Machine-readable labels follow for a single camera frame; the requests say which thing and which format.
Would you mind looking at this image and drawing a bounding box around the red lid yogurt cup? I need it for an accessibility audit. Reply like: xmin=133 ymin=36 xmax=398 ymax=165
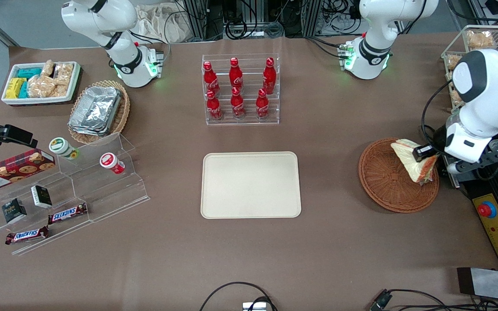
xmin=99 ymin=152 xmax=125 ymax=175

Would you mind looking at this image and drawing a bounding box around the red Walkers cookie box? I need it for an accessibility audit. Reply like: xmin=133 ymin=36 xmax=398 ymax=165
xmin=0 ymin=149 xmax=56 ymax=193

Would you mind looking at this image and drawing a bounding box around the beige plastic tray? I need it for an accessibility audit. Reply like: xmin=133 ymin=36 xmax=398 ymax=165
xmin=201 ymin=151 xmax=302 ymax=219

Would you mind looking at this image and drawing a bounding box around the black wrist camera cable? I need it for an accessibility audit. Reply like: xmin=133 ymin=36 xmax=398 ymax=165
xmin=421 ymin=80 xmax=453 ymax=152

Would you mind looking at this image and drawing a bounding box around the black machine power cable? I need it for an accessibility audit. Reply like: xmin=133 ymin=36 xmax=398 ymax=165
xmin=420 ymin=124 xmax=440 ymax=147

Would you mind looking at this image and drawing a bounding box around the beige cloth bag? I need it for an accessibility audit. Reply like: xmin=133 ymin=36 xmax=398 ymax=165
xmin=134 ymin=3 xmax=192 ymax=44

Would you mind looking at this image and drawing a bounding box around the white wire basket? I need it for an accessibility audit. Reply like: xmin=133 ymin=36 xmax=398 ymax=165
xmin=441 ymin=25 xmax=498 ymax=114

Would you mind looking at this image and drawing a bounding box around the green lid yogurt cup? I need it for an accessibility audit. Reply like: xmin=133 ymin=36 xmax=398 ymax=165
xmin=49 ymin=137 xmax=79 ymax=161

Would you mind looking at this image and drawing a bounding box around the grey metal panel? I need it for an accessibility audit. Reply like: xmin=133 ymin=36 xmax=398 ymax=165
xmin=456 ymin=267 xmax=498 ymax=303

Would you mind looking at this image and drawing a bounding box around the clear acrylic bottle rack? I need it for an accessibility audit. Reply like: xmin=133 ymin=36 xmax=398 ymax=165
xmin=201 ymin=53 xmax=281 ymax=126

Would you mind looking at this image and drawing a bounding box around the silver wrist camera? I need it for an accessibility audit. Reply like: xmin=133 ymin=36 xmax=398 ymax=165
xmin=447 ymin=160 xmax=468 ymax=175

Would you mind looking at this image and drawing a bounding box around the Snickers chocolate bar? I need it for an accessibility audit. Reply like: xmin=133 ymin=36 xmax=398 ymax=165
xmin=5 ymin=226 xmax=50 ymax=246
xmin=48 ymin=203 xmax=89 ymax=225

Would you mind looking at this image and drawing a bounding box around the black looped cable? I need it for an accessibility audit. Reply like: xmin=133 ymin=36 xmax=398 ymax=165
xmin=199 ymin=281 xmax=278 ymax=311

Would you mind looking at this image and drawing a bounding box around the red emergency stop button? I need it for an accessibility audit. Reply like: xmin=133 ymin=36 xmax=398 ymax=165
xmin=477 ymin=200 xmax=498 ymax=220

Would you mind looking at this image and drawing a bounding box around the clear acrylic stepped shelf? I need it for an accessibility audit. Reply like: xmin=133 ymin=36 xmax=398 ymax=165
xmin=0 ymin=133 xmax=151 ymax=256

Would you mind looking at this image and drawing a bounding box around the round brown wicker basket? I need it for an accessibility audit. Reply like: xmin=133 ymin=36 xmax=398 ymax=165
xmin=358 ymin=137 xmax=440 ymax=214

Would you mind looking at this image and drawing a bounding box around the red Coca-Cola bottle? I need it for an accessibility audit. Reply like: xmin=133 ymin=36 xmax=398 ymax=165
xmin=203 ymin=61 xmax=220 ymax=96
xmin=230 ymin=87 xmax=246 ymax=120
xmin=206 ymin=89 xmax=223 ymax=121
xmin=262 ymin=57 xmax=277 ymax=95
xmin=255 ymin=89 xmax=270 ymax=120
xmin=229 ymin=57 xmax=244 ymax=92

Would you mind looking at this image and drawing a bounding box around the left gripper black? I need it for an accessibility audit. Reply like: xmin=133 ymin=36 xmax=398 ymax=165
xmin=412 ymin=124 xmax=451 ymax=163

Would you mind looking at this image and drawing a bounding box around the black connector with cable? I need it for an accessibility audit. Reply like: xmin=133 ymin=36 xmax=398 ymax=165
xmin=369 ymin=288 xmax=498 ymax=311

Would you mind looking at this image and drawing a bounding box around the small black white box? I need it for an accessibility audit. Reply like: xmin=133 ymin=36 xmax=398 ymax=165
xmin=31 ymin=185 xmax=53 ymax=209

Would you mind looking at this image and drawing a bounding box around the small black gold box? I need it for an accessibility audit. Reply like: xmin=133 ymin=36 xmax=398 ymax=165
xmin=1 ymin=198 xmax=28 ymax=224

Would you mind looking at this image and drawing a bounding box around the white rectangular snack bin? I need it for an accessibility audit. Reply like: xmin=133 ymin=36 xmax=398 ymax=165
xmin=1 ymin=61 xmax=82 ymax=106

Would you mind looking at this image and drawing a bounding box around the triangular sandwich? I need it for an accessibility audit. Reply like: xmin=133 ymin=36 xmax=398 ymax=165
xmin=390 ymin=139 xmax=439 ymax=186

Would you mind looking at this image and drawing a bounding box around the oval tan wicker basket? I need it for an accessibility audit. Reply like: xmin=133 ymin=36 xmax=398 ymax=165
xmin=67 ymin=79 xmax=131 ymax=146

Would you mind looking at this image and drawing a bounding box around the aluminium foil tray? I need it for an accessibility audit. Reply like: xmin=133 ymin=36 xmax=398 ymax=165
xmin=69 ymin=86 xmax=122 ymax=132

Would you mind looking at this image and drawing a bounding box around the yellow snack packet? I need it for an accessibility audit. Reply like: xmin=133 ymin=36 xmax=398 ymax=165
xmin=6 ymin=78 xmax=27 ymax=99

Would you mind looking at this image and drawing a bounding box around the aluminium frame profile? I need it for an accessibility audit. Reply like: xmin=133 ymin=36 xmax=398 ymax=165
xmin=300 ymin=0 xmax=323 ymax=38
xmin=183 ymin=0 xmax=215 ymax=42

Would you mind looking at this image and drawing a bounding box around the black tray sealing machine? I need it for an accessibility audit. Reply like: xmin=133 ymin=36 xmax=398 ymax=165
xmin=441 ymin=130 xmax=498 ymax=273

